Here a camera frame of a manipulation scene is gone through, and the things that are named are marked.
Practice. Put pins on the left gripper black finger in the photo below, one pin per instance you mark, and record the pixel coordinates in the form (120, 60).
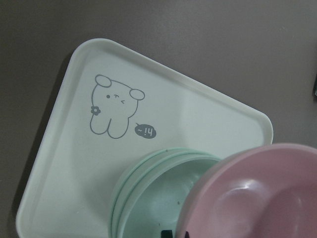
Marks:
(166, 234)

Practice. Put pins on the small pink bowl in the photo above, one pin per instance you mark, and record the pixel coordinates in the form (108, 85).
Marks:
(266, 192)

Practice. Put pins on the green bowl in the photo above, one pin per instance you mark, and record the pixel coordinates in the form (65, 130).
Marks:
(149, 195)

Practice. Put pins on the pale green tray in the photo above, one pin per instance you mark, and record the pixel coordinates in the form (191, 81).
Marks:
(114, 107)

